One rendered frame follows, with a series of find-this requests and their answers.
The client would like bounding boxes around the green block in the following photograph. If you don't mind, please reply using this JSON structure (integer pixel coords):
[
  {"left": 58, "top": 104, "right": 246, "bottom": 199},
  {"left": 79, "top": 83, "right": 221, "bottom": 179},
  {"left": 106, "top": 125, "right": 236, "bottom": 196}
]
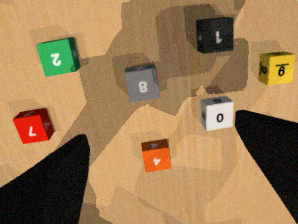
[{"left": 36, "top": 37, "right": 81, "bottom": 77}]

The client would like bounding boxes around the black block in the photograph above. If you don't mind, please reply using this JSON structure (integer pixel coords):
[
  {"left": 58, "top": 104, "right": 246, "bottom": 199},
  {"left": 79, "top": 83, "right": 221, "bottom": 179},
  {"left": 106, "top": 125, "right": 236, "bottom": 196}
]
[{"left": 196, "top": 17, "right": 234, "bottom": 54}]

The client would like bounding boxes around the yellow block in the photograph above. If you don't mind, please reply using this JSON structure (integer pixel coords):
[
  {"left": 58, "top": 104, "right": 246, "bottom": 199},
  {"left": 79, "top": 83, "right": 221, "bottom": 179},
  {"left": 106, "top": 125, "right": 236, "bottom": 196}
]
[{"left": 258, "top": 51, "right": 295, "bottom": 86}]

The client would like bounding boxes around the orange block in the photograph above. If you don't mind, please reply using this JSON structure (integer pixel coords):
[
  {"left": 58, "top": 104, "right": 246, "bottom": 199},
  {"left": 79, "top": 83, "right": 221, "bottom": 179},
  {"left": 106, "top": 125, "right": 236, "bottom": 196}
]
[{"left": 141, "top": 139, "right": 171, "bottom": 172}]

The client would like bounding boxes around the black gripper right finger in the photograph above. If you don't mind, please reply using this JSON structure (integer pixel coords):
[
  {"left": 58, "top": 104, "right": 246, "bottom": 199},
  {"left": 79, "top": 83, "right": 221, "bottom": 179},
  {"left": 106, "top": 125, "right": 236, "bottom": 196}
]
[{"left": 235, "top": 110, "right": 298, "bottom": 224}]

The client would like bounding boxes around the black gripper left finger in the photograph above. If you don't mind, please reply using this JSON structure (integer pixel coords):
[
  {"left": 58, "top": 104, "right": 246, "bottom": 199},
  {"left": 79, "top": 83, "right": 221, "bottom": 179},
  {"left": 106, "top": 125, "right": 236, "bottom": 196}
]
[{"left": 0, "top": 134, "right": 90, "bottom": 224}]

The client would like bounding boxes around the red block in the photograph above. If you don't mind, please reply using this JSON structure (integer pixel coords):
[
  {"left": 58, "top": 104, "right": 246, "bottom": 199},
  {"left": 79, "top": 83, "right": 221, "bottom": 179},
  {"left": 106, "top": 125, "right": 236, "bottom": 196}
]
[{"left": 13, "top": 108, "right": 54, "bottom": 144}]

